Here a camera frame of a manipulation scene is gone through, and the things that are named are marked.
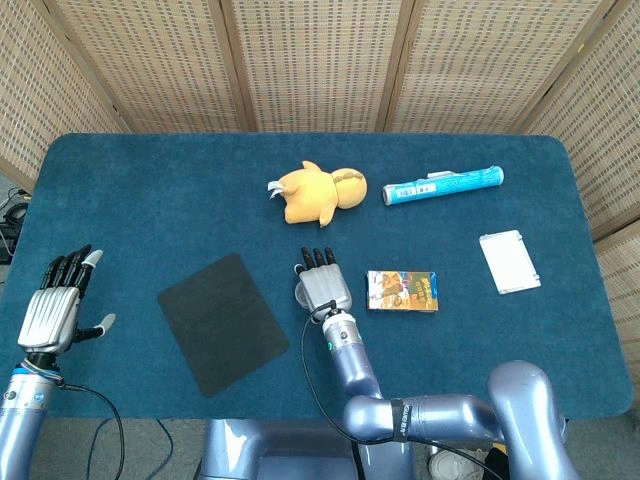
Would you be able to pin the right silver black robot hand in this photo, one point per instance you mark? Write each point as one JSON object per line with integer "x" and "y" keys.
{"x": 325, "y": 287}

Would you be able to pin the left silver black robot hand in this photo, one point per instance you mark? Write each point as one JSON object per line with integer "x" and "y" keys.
{"x": 50, "y": 315}

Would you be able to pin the small transparent round container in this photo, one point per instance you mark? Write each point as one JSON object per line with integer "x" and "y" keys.
{"x": 300, "y": 295}

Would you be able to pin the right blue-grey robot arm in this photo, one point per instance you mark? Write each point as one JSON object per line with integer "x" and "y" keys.
{"x": 450, "y": 415}

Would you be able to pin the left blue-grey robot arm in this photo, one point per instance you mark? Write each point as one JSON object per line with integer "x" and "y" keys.
{"x": 25, "y": 420}

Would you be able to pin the yellow blue snack box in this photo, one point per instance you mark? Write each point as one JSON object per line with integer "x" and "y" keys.
{"x": 402, "y": 291}

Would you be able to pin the white flat box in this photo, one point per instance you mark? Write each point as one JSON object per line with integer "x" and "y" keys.
{"x": 509, "y": 262}

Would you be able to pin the yellow plush toy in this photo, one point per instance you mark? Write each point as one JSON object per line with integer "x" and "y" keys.
{"x": 310, "y": 195}

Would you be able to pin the black mouse pad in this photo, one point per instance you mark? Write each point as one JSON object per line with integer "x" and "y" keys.
{"x": 222, "y": 325}

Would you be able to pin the blue carpet table cover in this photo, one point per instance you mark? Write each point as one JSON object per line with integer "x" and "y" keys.
{"x": 150, "y": 200}

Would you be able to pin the blue plastic wrap roll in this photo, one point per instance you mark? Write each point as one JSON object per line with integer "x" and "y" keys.
{"x": 445, "y": 186}

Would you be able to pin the blue-grey robot torso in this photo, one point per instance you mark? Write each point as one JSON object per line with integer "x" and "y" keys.
{"x": 280, "y": 450}

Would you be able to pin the white sneaker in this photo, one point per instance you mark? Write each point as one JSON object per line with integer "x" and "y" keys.
{"x": 450, "y": 462}

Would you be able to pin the woven bamboo folding screen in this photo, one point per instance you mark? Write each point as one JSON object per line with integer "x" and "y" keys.
{"x": 320, "y": 65}

